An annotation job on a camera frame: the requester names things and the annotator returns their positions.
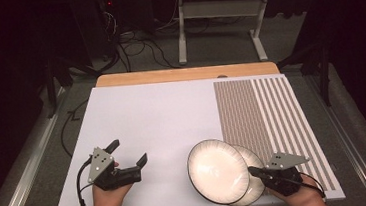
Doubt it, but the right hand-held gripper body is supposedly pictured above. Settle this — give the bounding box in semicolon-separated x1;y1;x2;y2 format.
260;149;313;199

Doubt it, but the person's right hand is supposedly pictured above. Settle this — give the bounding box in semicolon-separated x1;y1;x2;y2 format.
270;172;328;206

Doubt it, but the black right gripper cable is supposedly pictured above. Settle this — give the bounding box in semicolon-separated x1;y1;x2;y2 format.
297;170;328;201

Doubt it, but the white plate with dark rim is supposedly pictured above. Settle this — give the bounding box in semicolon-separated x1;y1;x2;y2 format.
224;141;268;206
184;136;253;206

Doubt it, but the black metal stand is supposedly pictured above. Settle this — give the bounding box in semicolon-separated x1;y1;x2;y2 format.
41;56;77;120
275;36;337;111

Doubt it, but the metal floor rail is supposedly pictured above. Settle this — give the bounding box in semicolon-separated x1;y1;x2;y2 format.
0;86;81;206
318;100;366;206

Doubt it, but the person's left hand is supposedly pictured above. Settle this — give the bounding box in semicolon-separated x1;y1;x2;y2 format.
89;159;136;206

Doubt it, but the black computer tower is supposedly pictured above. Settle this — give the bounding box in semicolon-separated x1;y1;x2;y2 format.
71;0;122;66

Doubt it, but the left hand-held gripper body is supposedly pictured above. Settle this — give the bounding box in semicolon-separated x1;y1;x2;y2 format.
83;142;143;194

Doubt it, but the black floor cable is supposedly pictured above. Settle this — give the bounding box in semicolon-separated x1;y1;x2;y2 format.
57;97;94;160

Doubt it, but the tangle of black floor cables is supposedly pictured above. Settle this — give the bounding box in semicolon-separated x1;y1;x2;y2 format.
97;2;182;76

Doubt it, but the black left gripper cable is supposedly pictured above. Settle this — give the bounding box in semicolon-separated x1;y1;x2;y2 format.
73;156;98;206

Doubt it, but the brown striped table mat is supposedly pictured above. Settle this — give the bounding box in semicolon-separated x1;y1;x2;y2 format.
212;71;337;202

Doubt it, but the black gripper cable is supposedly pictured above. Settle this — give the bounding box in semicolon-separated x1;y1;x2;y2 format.
297;170;328;201
73;156;98;206

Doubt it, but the white metal frame desk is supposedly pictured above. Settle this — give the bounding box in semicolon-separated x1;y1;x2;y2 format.
173;0;321;69

